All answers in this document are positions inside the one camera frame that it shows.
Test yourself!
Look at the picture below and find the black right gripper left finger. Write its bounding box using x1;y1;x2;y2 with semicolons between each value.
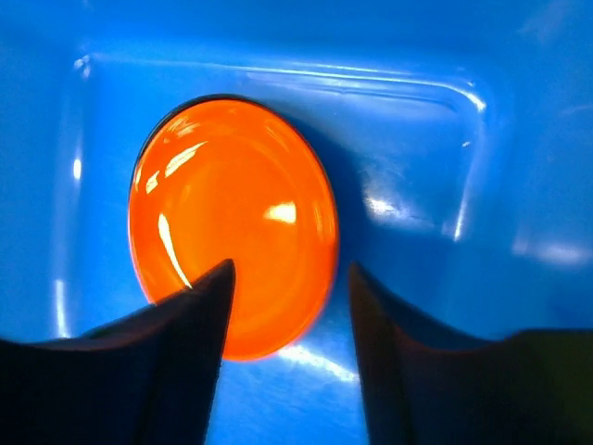
1;260;235;444

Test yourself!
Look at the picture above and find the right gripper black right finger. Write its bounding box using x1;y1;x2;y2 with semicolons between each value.
348;264;592;444

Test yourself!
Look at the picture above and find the orange plastic plate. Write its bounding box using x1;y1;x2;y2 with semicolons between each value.
127;95;339;362

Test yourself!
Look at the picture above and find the blue plastic bin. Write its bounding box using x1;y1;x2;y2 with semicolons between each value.
1;1;592;444

